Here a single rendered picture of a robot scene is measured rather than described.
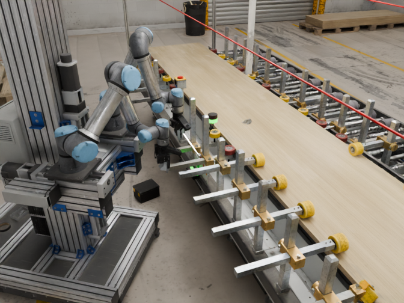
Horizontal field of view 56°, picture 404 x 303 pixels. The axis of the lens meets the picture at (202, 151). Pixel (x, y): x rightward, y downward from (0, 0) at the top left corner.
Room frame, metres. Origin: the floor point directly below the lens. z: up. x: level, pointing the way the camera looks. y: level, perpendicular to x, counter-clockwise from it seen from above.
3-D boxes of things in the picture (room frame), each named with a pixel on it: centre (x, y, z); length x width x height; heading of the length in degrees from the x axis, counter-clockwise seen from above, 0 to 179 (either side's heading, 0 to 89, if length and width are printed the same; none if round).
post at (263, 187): (1.43, -0.28, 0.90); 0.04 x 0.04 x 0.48; 20
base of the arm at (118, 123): (2.21, 0.58, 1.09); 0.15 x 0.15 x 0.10
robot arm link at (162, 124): (2.00, 0.23, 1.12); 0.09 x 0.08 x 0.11; 135
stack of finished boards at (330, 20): (9.83, -3.86, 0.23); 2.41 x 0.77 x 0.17; 108
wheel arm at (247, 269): (1.15, -0.37, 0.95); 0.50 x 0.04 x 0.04; 110
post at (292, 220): (1.20, -0.37, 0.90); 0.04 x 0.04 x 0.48; 20
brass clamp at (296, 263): (1.18, -0.38, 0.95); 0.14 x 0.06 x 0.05; 20
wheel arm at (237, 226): (1.39, -0.28, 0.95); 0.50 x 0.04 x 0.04; 110
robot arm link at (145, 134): (1.94, 0.32, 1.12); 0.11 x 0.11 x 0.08; 45
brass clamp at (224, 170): (1.88, -0.12, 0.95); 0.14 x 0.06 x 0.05; 20
